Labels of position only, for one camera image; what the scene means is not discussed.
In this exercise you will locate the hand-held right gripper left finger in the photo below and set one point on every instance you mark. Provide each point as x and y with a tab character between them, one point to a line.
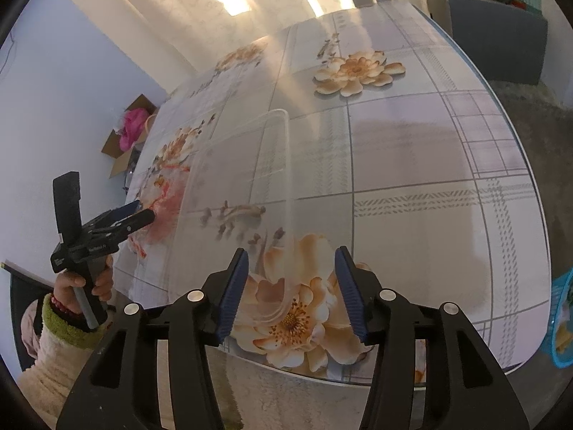
232	298

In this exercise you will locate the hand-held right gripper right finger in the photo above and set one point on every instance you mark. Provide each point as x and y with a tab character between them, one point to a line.
350	298

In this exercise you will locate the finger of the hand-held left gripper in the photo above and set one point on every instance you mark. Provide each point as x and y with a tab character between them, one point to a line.
121	211
136	221

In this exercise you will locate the clear plastic container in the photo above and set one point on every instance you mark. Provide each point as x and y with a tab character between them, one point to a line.
286	152

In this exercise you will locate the blue plastic basket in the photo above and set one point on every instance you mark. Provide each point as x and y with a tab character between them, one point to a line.
562	322

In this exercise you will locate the person's left hand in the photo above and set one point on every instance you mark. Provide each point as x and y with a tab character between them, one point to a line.
67	284

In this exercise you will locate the open cardboard box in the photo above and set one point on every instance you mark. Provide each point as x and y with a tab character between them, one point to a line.
114	150

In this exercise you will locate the pink plastic bag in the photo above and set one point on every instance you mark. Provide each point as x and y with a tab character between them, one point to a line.
133	126

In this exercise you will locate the dark chair back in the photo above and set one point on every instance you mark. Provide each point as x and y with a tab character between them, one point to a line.
22	295

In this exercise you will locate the floral tablecloth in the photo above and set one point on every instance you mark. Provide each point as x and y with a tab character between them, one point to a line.
403	156

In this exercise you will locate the white patterned curtain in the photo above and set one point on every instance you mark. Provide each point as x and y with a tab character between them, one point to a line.
179	4

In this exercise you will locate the grey cabinet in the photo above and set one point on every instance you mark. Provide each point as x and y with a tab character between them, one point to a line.
497	40

